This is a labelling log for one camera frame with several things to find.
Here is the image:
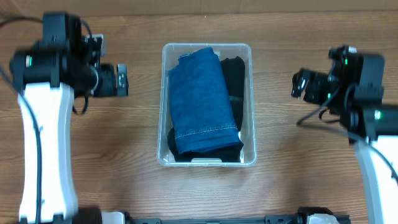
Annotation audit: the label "clear plastic storage bin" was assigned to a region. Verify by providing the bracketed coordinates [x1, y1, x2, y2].
[157, 43, 257, 167]

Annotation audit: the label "black taped cloth bundle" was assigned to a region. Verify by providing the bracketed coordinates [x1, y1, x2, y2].
[167, 128, 244, 162]

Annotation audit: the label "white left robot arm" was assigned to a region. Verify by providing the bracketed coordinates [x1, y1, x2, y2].
[6, 12, 129, 223]

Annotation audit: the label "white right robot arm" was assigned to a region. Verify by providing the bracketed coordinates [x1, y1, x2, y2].
[157, 43, 397, 223]

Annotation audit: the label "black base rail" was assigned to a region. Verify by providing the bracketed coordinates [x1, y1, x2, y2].
[125, 207, 351, 224]

